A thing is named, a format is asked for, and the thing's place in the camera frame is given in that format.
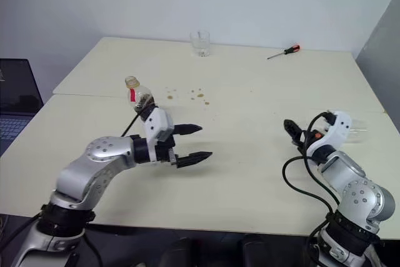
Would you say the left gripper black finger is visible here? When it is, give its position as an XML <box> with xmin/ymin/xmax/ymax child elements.
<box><xmin>172</xmin><ymin>123</ymin><xmax>204</xmax><ymax>137</ymax></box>
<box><xmin>175</xmin><ymin>151</ymin><xmax>214</xmax><ymax>169</ymax></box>

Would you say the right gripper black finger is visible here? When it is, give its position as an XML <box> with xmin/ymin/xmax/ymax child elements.
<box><xmin>283</xmin><ymin>118</ymin><xmax>303</xmax><ymax>147</ymax></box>

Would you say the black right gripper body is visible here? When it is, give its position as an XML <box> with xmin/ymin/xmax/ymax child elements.
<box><xmin>295</xmin><ymin>126</ymin><xmax>328</xmax><ymax>151</ymax></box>

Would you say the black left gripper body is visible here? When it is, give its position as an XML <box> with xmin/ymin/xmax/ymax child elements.
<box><xmin>154</xmin><ymin>133</ymin><xmax>179</xmax><ymax>168</ymax></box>

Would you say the clear wine glass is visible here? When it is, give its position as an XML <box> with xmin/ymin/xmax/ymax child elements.
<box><xmin>345</xmin><ymin>117</ymin><xmax>370</xmax><ymax>145</ymax></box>

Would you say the small plastic bottle red tape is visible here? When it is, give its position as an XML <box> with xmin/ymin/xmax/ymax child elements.
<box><xmin>124</xmin><ymin>75</ymin><xmax>156</xmax><ymax>114</ymax></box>

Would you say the clear glass tumbler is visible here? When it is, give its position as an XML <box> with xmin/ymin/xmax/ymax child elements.
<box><xmin>190</xmin><ymin>30</ymin><xmax>211</xmax><ymax>58</ymax></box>

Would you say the dark grey laptop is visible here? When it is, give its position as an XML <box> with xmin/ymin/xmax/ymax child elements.
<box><xmin>0</xmin><ymin>58</ymin><xmax>44</xmax><ymax>157</ymax></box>

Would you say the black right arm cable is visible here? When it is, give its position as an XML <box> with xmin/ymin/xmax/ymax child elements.
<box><xmin>282</xmin><ymin>110</ymin><xmax>343</xmax><ymax>267</ymax></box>

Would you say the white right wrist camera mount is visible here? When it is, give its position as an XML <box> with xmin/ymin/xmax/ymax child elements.
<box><xmin>305</xmin><ymin>110</ymin><xmax>353</xmax><ymax>159</ymax></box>

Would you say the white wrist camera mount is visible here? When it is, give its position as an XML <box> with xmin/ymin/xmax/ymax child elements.
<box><xmin>137</xmin><ymin>106</ymin><xmax>174</xmax><ymax>163</ymax></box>
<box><xmin>305</xmin><ymin>110</ymin><xmax>353</xmax><ymax>159</ymax></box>

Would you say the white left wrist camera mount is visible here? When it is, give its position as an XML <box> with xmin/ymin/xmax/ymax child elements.
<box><xmin>137</xmin><ymin>106</ymin><xmax>174</xmax><ymax>163</ymax></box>

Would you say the red black handled screwdriver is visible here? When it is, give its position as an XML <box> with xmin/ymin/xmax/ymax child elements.
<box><xmin>267</xmin><ymin>44</ymin><xmax>301</xmax><ymax>60</ymax></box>

